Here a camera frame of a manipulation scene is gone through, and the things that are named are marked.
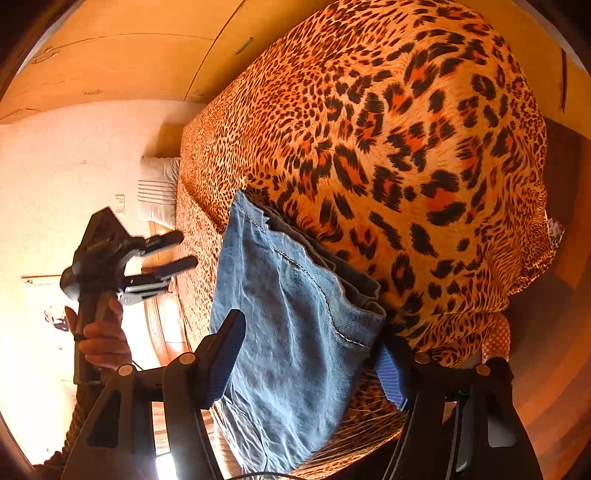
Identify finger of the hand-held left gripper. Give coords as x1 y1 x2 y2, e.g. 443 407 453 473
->
121 256 199 306
141 230 185 257

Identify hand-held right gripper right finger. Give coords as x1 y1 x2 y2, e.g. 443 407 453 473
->
375 338 544 480

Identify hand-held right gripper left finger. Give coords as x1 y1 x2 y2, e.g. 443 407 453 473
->
62 309 246 480

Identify blue denim pants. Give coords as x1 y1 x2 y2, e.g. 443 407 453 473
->
209 190 387 474

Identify person's left hand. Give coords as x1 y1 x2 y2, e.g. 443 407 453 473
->
64 298 134 370

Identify striped white pillow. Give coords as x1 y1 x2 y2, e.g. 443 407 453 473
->
137 156 182 229

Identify carved wooden headboard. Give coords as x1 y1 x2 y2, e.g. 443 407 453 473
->
141 222 190 462

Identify plain wooden bed panel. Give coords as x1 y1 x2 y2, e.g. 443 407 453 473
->
156 124 186 158

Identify polka dot slipper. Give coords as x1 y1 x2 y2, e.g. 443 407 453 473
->
482 314 511 363

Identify light wooden wardrobe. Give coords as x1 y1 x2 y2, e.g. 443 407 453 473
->
0 0 591 139

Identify leopard print bedspread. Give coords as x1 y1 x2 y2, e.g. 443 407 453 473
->
173 0 565 480

